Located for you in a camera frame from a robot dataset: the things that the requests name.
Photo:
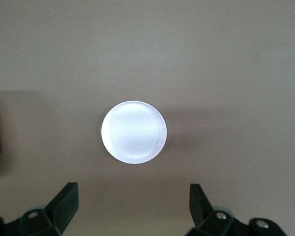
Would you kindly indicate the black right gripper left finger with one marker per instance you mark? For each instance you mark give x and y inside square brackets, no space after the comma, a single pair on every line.
[64,206]

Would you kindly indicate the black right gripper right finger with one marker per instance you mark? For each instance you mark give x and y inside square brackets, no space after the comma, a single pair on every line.
[201,211]

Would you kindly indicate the pink round plate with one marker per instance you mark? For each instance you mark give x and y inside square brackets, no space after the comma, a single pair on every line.
[134,132]

